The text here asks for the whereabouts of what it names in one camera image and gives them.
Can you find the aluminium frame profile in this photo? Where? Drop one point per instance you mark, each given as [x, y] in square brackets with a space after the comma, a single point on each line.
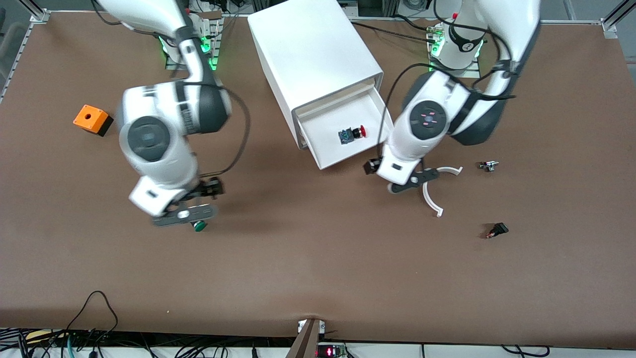
[39, 16]
[610, 25]

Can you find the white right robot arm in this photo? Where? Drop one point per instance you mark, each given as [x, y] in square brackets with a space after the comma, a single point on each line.
[154, 149]

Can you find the small black rocker switch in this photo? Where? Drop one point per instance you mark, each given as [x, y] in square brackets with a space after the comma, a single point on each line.
[499, 228]

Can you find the red push button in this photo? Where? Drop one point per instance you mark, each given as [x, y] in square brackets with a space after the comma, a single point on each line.
[348, 135]

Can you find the orange button enclosure box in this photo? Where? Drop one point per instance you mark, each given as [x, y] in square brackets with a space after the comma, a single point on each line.
[89, 119]

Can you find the white plastic drawer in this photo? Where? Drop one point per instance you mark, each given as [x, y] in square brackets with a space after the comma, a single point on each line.
[323, 139]

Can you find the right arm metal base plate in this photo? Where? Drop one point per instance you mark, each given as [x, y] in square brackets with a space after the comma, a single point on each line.
[216, 49]

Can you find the white drawer cabinet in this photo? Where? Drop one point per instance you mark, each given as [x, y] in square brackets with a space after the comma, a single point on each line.
[308, 49]

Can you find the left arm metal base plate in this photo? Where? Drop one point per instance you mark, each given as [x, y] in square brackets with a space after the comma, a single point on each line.
[431, 67]

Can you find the brown camera mount post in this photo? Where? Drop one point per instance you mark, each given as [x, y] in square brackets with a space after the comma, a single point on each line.
[305, 343]

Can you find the green push button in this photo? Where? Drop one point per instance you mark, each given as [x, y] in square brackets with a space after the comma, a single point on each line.
[199, 226]

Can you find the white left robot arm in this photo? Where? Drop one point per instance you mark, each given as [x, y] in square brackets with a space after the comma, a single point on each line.
[427, 144]

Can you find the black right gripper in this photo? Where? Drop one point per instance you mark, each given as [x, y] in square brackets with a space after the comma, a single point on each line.
[209, 188]

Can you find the device with red display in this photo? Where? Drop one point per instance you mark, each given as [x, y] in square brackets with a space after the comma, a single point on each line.
[330, 352]

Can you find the yellow label tag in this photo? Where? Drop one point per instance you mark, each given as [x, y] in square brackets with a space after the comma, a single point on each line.
[37, 335]

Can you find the white mount bracket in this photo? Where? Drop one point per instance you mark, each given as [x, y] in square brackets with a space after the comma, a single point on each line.
[322, 326]

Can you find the small metal toggle switch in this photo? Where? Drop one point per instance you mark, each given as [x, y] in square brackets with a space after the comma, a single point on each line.
[489, 166]

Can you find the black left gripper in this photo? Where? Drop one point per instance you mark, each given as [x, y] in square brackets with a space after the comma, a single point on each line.
[370, 167]

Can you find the white curved plastic part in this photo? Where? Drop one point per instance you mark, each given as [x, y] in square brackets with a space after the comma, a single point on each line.
[431, 204]

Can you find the aluminium table edge rail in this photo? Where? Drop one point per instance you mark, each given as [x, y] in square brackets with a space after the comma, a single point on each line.
[571, 21]

